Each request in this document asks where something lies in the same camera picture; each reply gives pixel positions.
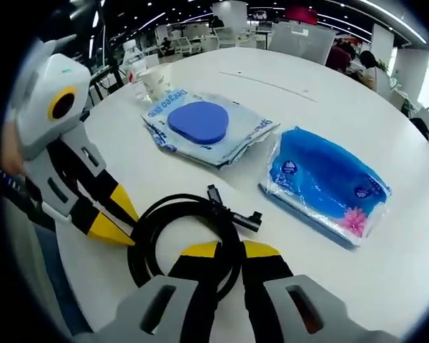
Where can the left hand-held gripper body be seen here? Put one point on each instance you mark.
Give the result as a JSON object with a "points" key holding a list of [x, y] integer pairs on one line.
{"points": [[39, 107]]}

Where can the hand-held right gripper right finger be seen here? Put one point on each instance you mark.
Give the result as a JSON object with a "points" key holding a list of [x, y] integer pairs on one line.
{"points": [[264, 293]]}

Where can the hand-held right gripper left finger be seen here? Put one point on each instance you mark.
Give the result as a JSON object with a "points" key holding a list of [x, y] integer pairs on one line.
{"points": [[196, 293]]}

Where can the clear plastic water bottle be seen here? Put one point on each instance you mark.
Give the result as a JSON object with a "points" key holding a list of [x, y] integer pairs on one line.
{"points": [[133, 68]]}

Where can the white paper cup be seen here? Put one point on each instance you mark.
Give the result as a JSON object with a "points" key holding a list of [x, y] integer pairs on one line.
{"points": [[157, 85]]}

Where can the white wipes pack blue lid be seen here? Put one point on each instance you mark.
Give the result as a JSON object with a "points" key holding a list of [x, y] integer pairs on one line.
{"points": [[200, 121]]}

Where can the blue tissue pack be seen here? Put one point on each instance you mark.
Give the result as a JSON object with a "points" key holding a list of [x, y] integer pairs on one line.
{"points": [[314, 178]]}

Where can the person's left hand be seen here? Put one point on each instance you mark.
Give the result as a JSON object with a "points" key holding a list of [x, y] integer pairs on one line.
{"points": [[10, 150]]}

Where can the person's light shirt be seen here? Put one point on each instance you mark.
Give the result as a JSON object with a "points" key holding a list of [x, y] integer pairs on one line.
{"points": [[21, 250]]}

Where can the person's blue jeans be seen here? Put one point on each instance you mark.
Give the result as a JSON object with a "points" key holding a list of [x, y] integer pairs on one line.
{"points": [[62, 286]]}

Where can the white table socket strip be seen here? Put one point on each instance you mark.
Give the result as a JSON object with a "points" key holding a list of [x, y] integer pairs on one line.
{"points": [[271, 87]]}

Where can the white square pillar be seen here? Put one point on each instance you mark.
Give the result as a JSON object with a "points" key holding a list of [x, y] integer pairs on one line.
{"points": [[229, 19]]}

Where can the grey desk partition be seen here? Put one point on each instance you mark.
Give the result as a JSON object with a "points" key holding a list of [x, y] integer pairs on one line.
{"points": [[300, 44]]}

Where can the green potted plant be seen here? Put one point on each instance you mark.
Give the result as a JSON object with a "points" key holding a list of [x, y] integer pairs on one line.
{"points": [[382, 64]]}

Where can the red wall poster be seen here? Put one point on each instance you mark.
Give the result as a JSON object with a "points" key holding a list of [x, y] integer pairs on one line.
{"points": [[302, 16]]}

